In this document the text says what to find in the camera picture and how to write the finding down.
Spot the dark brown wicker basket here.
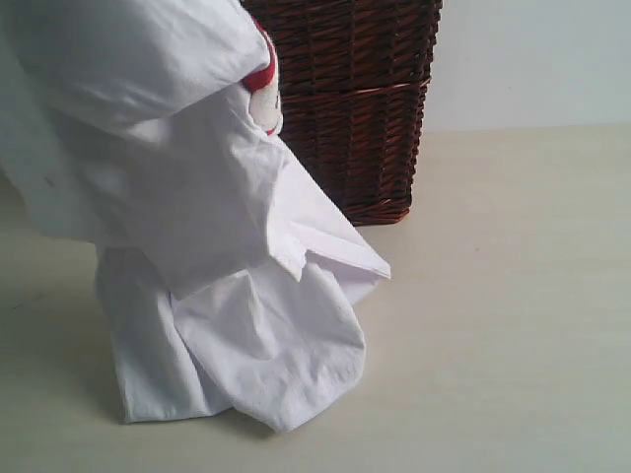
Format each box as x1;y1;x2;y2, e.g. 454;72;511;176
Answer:
245;0;442;226

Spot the white t-shirt with red logo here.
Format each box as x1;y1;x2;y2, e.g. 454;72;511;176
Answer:
1;1;390;432

